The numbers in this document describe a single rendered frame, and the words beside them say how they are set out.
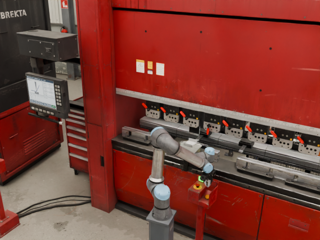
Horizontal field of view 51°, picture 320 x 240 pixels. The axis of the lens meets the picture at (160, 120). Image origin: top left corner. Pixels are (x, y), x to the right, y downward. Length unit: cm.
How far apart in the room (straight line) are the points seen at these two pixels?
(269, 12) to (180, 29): 73
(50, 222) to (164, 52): 216
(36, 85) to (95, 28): 74
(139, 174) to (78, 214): 89
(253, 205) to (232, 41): 139
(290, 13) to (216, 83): 77
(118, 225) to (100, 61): 172
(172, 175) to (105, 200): 92
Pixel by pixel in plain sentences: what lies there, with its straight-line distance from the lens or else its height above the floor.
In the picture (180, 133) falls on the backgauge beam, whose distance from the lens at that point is 349.
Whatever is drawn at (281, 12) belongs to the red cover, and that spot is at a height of 221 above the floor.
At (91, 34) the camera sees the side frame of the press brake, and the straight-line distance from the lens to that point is 316.
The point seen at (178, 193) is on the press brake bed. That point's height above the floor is 50.
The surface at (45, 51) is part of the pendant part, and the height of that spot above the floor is 182.
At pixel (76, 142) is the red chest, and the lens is 428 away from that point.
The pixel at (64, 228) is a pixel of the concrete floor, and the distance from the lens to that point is 382.
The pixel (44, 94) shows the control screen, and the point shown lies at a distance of 321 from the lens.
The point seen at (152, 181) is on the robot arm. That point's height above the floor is 101.
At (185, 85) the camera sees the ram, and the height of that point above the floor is 155.
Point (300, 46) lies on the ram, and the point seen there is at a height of 199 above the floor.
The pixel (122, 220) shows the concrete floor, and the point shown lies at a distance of 381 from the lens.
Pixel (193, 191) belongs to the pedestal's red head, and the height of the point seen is 77.
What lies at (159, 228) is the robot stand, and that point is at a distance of 263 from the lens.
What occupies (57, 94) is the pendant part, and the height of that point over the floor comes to 147.
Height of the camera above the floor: 244
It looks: 23 degrees down
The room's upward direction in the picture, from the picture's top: 1 degrees clockwise
